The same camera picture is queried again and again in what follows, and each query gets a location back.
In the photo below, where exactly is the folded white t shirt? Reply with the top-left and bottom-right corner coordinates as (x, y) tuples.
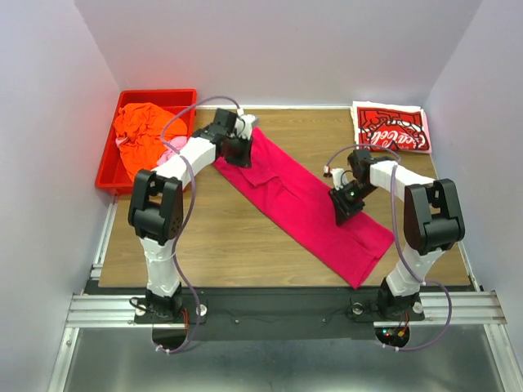
(351, 100), (426, 153)

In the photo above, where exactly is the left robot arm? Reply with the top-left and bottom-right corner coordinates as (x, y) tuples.
(127, 108), (257, 323)

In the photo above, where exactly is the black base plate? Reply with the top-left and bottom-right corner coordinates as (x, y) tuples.
(135, 287), (425, 342)

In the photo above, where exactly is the aluminium frame rail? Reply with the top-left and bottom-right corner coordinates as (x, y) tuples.
(49, 198), (518, 391)

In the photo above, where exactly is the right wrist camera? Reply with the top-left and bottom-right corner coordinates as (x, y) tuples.
(323, 165), (352, 190)

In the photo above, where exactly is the light pink t shirt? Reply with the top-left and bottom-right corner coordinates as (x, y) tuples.
(115, 136), (188, 166)

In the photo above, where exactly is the purple cable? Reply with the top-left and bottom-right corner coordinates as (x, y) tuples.
(324, 142), (454, 352)
(153, 96), (246, 355)

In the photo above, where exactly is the red plastic bin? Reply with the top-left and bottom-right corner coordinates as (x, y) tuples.
(95, 88), (198, 195)

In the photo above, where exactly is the folded red coca-cola t shirt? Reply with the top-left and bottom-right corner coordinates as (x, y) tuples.
(352, 105), (432, 153)

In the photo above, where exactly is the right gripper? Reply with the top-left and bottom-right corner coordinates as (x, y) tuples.
(327, 180), (377, 226)

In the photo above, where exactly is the orange t shirt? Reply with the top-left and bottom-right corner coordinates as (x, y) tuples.
(113, 103), (190, 180)

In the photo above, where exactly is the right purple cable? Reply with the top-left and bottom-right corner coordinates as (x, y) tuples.
(324, 142), (454, 352)

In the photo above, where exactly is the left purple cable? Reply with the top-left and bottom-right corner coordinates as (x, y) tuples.
(153, 96), (246, 355)

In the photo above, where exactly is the magenta t shirt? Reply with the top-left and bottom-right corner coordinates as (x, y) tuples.
(213, 128), (394, 288)

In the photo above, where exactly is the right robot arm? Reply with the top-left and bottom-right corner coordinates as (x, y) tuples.
(323, 144), (466, 319)

